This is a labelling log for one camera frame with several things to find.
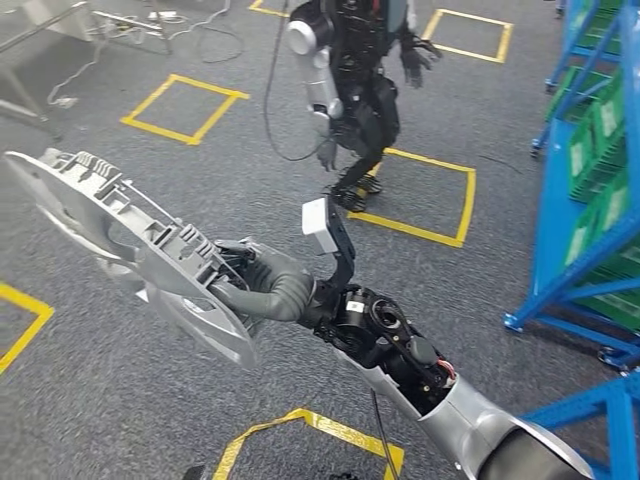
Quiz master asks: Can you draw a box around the black robot tether cable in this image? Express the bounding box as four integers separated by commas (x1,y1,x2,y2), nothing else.
262,0,334,164

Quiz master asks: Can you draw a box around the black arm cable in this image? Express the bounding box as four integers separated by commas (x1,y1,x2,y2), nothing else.
370,389,401,480

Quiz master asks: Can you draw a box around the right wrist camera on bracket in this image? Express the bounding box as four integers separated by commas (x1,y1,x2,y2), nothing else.
302,196,357,293

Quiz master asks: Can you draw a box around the steel frame table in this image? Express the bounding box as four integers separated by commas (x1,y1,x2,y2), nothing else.
0,0,174,130

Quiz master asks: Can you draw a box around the white power cable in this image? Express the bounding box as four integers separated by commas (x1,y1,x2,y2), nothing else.
47,0,233,107

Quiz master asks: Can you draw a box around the black humanoid robot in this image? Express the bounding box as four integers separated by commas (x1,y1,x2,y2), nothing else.
285,0,445,215

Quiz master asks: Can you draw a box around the silver plastic wheel cover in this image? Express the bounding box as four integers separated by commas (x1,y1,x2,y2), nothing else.
4,146,258,371

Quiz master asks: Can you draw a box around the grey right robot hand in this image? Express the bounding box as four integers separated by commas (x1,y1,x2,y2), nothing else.
210,239,284,324

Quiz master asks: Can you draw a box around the yellow floor tape square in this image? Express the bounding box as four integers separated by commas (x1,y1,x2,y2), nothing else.
212,407,406,480

